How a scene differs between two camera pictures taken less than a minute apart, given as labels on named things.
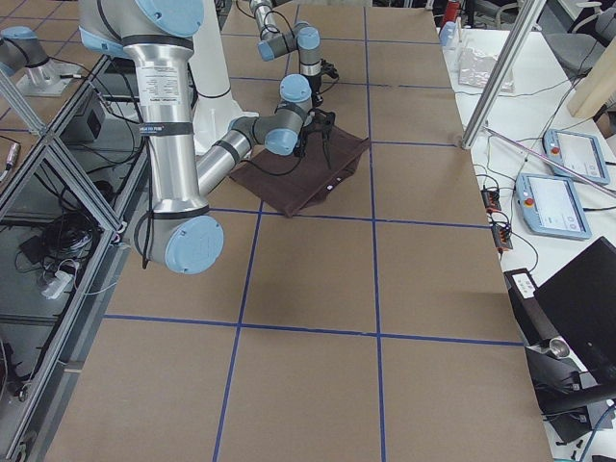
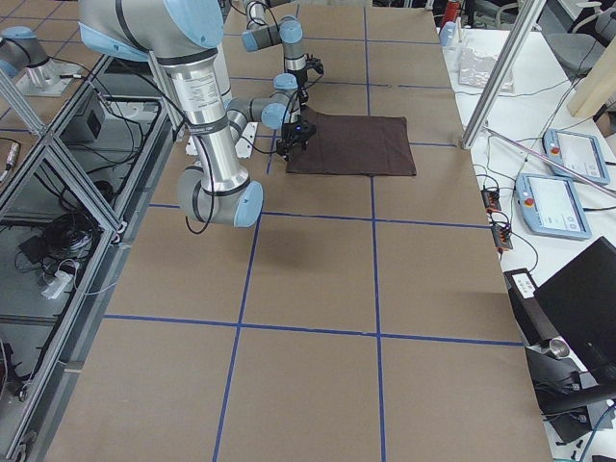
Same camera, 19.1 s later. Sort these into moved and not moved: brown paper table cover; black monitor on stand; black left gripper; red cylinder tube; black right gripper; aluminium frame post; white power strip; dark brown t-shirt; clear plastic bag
Moved: dark brown t-shirt; black right gripper; black left gripper
Not moved: brown paper table cover; white power strip; red cylinder tube; aluminium frame post; black monitor on stand; clear plastic bag
